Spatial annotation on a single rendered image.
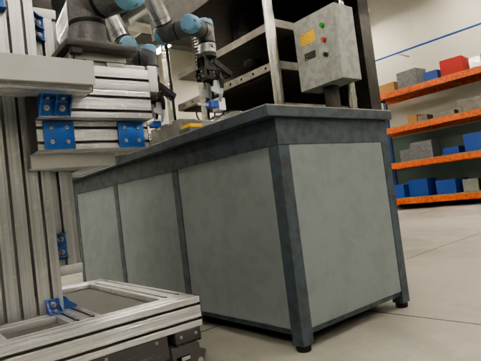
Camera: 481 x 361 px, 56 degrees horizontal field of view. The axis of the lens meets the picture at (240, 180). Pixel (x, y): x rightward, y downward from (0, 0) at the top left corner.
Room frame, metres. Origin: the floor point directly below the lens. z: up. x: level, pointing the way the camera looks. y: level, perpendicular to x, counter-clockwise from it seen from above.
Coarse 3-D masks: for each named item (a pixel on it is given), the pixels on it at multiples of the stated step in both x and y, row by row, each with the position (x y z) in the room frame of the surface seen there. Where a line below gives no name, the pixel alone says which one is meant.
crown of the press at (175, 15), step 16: (176, 0) 3.13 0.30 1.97; (192, 0) 2.98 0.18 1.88; (208, 0) 2.85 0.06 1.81; (224, 0) 2.87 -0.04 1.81; (240, 0) 2.90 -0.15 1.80; (256, 0) 2.93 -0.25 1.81; (272, 0) 2.96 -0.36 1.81; (288, 0) 2.99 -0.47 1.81; (304, 0) 3.02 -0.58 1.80; (320, 0) 3.05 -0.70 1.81; (176, 16) 3.15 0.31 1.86; (208, 16) 3.09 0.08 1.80; (224, 16) 3.13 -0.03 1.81; (240, 16) 3.10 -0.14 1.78; (256, 16) 3.12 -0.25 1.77; (288, 16) 3.27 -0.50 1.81; (304, 16) 3.31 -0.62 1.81; (224, 32) 3.42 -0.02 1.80; (240, 32) 3.11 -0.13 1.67; (256, 64) 3.16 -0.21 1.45
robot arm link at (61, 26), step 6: (66, 6) 1.95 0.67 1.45; (66, 12) 1.95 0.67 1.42; (60, 18) 1.95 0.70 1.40; (66, 18) 1.95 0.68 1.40; (60, 24) 1.94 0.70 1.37; (66, 24) 1.94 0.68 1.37; (60, 30) 1.94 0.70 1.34; (66, 30) 1.95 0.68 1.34; (60, 36) 1.94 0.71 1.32; (66, 36) 1.95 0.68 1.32; (60, 42) 1.94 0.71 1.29
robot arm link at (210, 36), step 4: (204, 20) 1.89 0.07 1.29; (208, 20) 1.90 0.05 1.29; (208, 24) 1.89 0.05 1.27; (212, 24) 1.91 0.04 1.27; (208, 28) 1.87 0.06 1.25; (212, 28) 1.91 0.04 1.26; (208, 32) 1.88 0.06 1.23; (212, 32) 1.90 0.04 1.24; (208, 36) 1.89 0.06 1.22; (212, 36) 1.90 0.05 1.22; (200, 40) 1.90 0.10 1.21; (204, 40) 1.89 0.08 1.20; (208, 40) 1.89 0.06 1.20; (212, 40) 1.90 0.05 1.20
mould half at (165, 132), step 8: (232, 112) 2.12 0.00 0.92; (176, 120) 1.94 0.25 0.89; (184, 120) 1.94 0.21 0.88; (192, 120) 1.97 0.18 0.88; (200, 120) 2.00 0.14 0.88; (208, 120) 2.03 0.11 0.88; (216, 120) 2.10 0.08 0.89; (160, 128) 2.05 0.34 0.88; (168, 128) 2.00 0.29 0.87; (176, 128) 1.95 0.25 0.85; (152, 136) 2.12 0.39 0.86; (160, 136) 2.06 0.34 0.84; (168, 136) 2.01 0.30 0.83; (152, 144) 2.13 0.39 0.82
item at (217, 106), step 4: (212, 100) 1.90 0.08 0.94; (216, 100) 1.91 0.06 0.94; (224, 100) 1.93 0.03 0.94; (200, 104) 1.88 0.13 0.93; (204, 104) 1.89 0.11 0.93; (208, 104) 1.90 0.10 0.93; (212, 104) 1.89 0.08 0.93; (216, 104) 1.91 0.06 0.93; (220, 104) 1.92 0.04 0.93; (224, 104) 1.93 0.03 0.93; (208, 108) 1.92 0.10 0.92; (212, 108) 1.93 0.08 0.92; (216, 108) 1.93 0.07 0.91; (220, 108) 1.92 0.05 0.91; (224, 108) 1.93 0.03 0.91
